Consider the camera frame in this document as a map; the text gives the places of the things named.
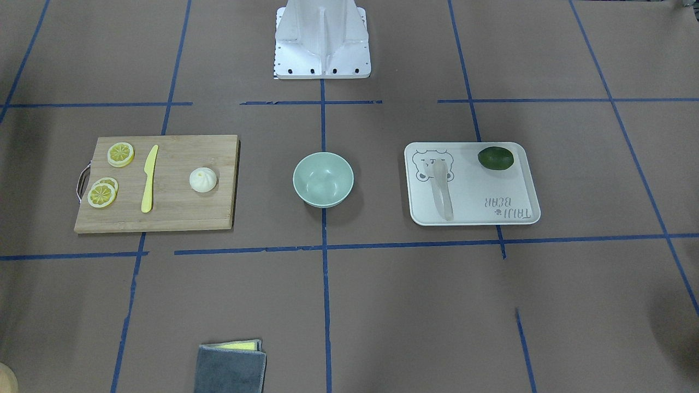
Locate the wooden cutting board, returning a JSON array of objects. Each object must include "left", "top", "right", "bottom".
[{"left": 74, "top": 135, "right": 239, "bottom": 234}]

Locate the white bear serving tray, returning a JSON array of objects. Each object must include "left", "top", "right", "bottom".
[{"left": 404, "top": 142, "right": 541, "bottom": 226}]

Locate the upper lemon slice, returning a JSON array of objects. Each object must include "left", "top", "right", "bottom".
[{"left": 106, "top": 141, "right": 134, "bottom": 168}]

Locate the wooden cup tree stand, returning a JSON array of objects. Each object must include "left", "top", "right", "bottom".
[{"left": 0, "top": 363, "right": 19, "bottom": 393}]

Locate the hidden lemon slice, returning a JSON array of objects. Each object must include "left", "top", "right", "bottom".
[{"left": 92, "top": 177, "right": 119, "bottom": 193}]

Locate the grey and yellow cloth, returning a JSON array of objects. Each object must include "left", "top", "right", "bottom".
[{"left": 194, "top": 338, "right": 266, "bottom": 392}]

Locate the yellow plastic knife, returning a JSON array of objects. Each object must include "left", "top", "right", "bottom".
[{"left": 140, "top": 145, "right": 159, "bottom": 213}]

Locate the light green bowl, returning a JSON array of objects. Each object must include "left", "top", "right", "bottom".
[{"left": 292, "top": 152, "right": 354, "bottom": 209}]

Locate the white steamed bun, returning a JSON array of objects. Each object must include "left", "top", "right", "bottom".
[{"left": 189, "top": 167, "right": 218, "bottom": 193}]

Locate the white ceramic spoon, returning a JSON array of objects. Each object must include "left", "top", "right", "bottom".
[{"left": 430, "top": 160, "right": 454, "bottom": 221}]

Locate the dark green avocado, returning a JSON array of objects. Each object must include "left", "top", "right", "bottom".
[{"left": 477, "top": 146, "right": 515, "bottom": 171}]

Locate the lower lemon slice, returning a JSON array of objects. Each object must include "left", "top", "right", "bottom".
[{"left": 87, "top": 182, "right": 117, "bottom": 209}]

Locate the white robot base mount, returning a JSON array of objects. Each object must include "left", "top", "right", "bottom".
[{"left": 273, "top": 1, "right": 372, "bottom": 80}]

